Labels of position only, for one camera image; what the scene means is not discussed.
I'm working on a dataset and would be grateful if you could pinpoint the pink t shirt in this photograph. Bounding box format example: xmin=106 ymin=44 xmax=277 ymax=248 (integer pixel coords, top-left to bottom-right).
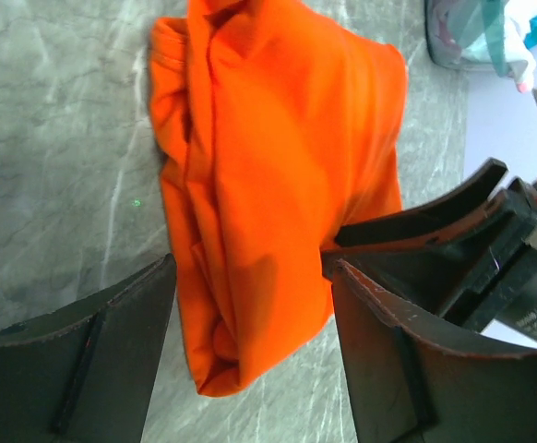
xmin=517 ymin=79 xmax=534 ymax=93

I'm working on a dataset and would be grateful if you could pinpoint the orange t shirt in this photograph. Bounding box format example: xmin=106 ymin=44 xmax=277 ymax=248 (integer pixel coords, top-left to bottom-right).
xmin=149 ymin=1 xmax=408 ymax=397

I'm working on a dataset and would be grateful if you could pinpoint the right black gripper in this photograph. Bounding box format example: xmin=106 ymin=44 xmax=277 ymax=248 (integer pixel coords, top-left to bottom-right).
xmin=321 ymin=158 xmax=537 ymax=341

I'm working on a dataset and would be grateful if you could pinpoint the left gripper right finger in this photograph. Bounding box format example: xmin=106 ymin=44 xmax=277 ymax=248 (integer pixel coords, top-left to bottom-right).
xmin=332 ymin=261 xmax=537 ymax=442

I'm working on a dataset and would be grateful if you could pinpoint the white t shirt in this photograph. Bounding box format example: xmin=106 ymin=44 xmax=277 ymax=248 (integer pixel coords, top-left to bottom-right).
xmin=461 ymin=0 xmax=537 ymax=79

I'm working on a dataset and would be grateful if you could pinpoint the teal plastic basket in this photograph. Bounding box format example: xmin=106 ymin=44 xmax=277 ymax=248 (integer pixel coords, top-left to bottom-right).
xmin=424 ymin=1 xmax=508 ymax=77

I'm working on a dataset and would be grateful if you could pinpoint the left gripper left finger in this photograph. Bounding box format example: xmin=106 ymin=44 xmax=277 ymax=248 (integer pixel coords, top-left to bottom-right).
xmin=0 ymin=255 xmax=176 ymax=442

